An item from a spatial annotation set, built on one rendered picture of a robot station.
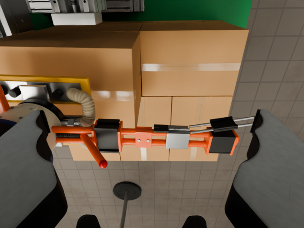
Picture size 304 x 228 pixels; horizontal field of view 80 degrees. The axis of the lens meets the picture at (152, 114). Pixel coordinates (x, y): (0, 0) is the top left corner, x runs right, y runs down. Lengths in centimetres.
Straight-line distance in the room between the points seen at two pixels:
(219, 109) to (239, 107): 75
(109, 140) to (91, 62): 32
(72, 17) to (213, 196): 278
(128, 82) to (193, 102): 62
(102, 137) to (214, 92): 86
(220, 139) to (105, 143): 35
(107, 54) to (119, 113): 26
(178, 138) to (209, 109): 77
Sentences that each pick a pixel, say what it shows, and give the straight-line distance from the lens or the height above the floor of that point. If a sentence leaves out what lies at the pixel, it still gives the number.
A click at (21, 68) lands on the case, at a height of 94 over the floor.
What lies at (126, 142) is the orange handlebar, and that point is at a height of 119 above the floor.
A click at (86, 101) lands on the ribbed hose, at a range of 60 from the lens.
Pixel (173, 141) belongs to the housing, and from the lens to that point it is 57.
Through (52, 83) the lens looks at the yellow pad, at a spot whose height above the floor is 107.
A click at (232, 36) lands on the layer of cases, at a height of 54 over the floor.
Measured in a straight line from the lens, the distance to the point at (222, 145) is 61.
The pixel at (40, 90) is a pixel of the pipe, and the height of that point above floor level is 110.
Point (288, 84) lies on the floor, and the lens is 217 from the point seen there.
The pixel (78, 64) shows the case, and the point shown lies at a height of 94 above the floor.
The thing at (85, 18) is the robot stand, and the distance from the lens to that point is 67.
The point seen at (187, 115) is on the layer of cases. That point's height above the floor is 54.
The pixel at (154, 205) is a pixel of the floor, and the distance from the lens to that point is 310.
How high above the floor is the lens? 163
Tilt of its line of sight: 58 degrees down
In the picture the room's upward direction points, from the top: 178 degrees counter-clockwise
